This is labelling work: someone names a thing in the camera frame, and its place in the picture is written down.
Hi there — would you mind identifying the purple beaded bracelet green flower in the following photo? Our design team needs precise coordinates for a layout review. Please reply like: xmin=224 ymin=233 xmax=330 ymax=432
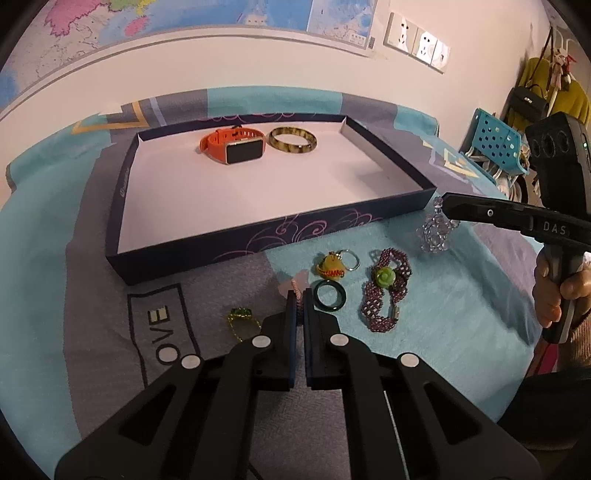
xmin=361 ymin=248 xmax=413 ymax=333

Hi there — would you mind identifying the black ring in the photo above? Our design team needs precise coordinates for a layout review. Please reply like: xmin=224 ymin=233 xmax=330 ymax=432
xmin=311 ymin=279 xmax=349 ymax=314

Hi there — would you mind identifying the yellow duck keychain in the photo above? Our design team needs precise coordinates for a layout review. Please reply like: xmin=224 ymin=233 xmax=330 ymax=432
xmin=315 ymin=249 xmax=361 ymax=281

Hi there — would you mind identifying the tortoiseshell bangle bracelet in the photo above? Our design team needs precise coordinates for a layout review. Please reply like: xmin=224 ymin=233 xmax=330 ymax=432
xmin=268 ymin=126 xmax=319 ymax=155

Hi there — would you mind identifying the orange smart watch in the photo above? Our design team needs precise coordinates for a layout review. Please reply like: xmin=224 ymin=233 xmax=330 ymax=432
xmin=198 ymin=126 xmax=266 ymax=165

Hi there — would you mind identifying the pink knitted sleeve forearm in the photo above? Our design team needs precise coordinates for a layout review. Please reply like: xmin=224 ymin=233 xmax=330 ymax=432
xmin=557 ymin=313 xmax=591 ymax=371

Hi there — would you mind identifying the person's right hand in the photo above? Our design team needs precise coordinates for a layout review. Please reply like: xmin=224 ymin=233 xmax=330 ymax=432
xmin=531 ymin=250 xmax=591 ymax=329

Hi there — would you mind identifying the blue perforated plastic basket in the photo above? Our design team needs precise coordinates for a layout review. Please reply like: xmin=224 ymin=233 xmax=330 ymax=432
xmin=460 ymin=108 xmax=529 ymax=186

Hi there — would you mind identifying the teal grey bed sheet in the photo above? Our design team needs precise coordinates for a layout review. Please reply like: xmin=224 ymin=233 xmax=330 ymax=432
xmin=1 ymin=87 xmax=541 ymax=475

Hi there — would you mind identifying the black handbag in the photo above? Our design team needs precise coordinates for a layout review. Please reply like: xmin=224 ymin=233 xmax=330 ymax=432
xmin=509 ymin=26 xmax=554 ymax=123

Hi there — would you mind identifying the yellow hanging garment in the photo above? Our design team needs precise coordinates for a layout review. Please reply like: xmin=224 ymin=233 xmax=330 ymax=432
xmin=507 ymin=57 xmax=590 ymax=133

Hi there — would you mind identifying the dark blue shallow box tray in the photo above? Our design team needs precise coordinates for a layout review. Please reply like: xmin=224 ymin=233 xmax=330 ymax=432
xmin=105 ymin=114 xmax=435 ymax=285

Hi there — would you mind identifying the white wall socket panel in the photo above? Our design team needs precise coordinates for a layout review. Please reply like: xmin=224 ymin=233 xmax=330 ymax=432
xmin=384 ymin=12 xmax=451 ymax=73

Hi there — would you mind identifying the colourful wall map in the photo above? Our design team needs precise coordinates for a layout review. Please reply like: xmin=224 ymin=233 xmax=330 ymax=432
xmin=1 ymin=0 xmax=377 ymax=107

